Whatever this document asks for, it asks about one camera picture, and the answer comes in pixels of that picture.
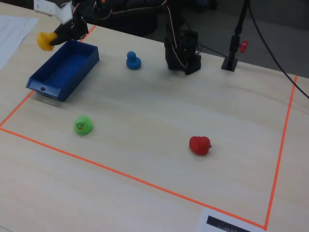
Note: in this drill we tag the orange tape strip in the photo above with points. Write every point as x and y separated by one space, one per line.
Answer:
281 149
135 177
17 110

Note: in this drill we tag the red rubber duck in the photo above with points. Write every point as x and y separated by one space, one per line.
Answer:
200 145

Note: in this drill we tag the white printed paper sheet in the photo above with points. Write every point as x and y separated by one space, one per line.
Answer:
12 38

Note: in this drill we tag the black camera stand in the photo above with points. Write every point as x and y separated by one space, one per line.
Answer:
233 48

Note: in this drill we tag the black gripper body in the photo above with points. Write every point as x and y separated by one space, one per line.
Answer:
70 31

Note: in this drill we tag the blue plastic box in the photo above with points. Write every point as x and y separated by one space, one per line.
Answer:
62 70

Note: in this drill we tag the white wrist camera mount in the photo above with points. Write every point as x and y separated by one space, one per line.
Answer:
51 8

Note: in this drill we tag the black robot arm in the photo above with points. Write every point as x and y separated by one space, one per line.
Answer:
182 55

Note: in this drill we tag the blue rubber duck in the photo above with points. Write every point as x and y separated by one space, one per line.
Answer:
133 61

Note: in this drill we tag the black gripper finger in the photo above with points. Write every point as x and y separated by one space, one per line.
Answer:
60 40
61 29

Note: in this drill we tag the yellow rubber duck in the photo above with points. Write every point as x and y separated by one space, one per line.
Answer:
44 41

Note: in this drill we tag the paper sheet with black bar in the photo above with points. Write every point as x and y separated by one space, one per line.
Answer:
224 222

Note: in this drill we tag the red clamp knob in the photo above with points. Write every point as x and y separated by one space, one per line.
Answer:
243 46

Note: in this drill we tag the green rubber duck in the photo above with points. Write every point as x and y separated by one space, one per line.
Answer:
82 125

